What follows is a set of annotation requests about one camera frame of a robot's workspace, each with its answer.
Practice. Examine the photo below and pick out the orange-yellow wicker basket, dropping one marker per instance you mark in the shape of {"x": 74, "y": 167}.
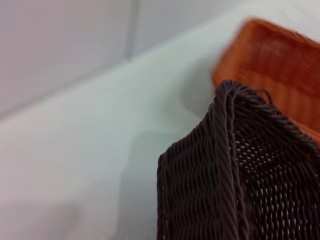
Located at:
{"x": 275, "y": 75}

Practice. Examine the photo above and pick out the dark brown wicker basket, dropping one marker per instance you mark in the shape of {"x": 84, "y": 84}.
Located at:
{"x": 200, "y": 187}

